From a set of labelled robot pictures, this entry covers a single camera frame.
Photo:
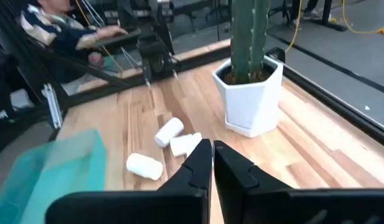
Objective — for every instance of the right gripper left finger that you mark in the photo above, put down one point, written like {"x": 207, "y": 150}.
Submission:
{"x": 185, "y": 202}

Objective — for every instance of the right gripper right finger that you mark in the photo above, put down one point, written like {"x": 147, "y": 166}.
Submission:
{"x": 241, "y": 199}

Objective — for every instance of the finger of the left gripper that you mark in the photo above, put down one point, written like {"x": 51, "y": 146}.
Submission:
{"x": 168, "y": 65}
{"x": 148, "y": 70}

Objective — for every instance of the white pill bottle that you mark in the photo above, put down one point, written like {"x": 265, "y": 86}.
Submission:
{"x": 169, "y": 132}
{"x": 144, "y": 166}
{"x": 183, "y": 145}

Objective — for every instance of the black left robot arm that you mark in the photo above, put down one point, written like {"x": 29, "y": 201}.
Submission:
{"x": 128, "y": 15}

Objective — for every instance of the teal translucent plastic basket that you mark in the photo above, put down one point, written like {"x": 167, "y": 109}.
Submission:
{"x": 54, "y": 168}

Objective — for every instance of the dark grey side table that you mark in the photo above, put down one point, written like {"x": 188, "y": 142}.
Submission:
{"x": 123, "y": 36}

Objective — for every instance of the green cactus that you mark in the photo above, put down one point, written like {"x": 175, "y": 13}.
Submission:
{"x": 247, "y": 40}

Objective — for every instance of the white hexagonal plant pot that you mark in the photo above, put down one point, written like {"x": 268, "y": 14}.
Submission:
{"x": 251, "y": 105}

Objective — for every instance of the person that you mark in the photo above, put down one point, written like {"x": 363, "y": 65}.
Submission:
{"x": 308, "y": 14}
{"x": 45, "y": 28}

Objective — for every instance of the black table clamp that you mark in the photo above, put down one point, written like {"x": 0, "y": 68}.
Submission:
{"x": 277, "y": 51}

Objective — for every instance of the black desk leg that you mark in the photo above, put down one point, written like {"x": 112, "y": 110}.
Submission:
{"x": 327, "y": 12}

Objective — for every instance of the black aluminium table frame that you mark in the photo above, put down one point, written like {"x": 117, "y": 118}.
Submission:
{"x": 198, "y": 61}

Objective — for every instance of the silver metal bracket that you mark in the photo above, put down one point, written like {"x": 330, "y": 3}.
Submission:
{"x": 52, "y": 107}

